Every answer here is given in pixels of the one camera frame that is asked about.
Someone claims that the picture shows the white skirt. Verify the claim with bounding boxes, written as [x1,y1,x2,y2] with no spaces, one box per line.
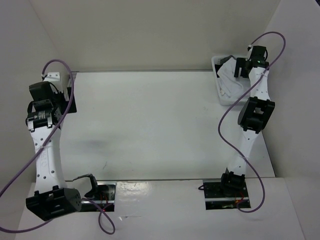
[217,59,245,105]

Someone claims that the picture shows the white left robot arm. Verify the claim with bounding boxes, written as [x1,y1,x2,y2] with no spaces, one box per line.
[25,72,82,221]

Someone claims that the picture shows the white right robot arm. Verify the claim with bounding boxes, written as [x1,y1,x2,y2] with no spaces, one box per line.
[219,45,275,197]

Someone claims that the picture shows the dark grey garment in basket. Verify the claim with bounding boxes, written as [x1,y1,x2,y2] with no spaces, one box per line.
[217,55,236,65]

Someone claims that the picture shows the white plastic basket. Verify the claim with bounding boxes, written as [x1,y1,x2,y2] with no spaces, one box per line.
[211,55,251,106]

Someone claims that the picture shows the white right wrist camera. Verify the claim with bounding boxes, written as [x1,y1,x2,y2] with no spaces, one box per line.
[246,44,253,61]

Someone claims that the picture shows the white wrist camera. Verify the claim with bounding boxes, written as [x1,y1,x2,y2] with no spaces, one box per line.
[43,72,63,92]
[246,44,253,61]

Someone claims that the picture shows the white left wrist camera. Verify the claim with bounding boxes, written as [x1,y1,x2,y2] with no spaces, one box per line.
[43,72,63,92]

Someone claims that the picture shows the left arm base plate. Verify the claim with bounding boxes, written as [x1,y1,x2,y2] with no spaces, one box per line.
[80,181,117,213]

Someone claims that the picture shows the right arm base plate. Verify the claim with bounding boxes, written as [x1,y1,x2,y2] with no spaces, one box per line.
[198,179,251,211]

